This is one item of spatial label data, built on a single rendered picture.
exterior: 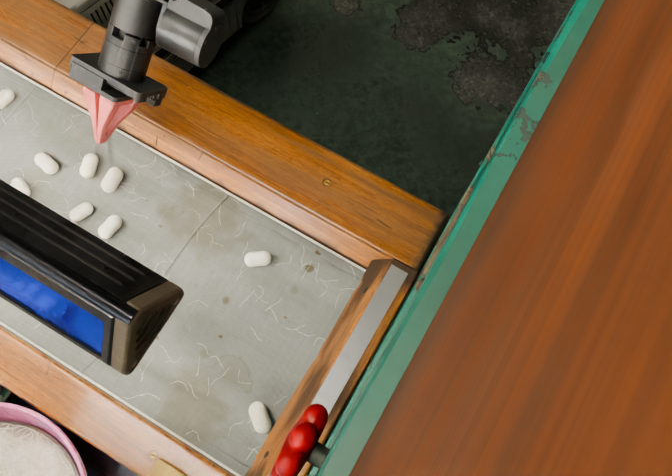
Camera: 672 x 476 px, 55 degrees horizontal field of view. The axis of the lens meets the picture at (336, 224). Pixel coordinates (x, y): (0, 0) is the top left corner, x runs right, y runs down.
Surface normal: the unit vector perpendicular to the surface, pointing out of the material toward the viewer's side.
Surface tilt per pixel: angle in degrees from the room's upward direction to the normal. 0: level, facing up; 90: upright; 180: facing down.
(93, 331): 58
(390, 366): 0
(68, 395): 0
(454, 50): 0
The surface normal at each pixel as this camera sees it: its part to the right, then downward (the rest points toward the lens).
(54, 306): -0.42, 0.52
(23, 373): 0.02, -0.32
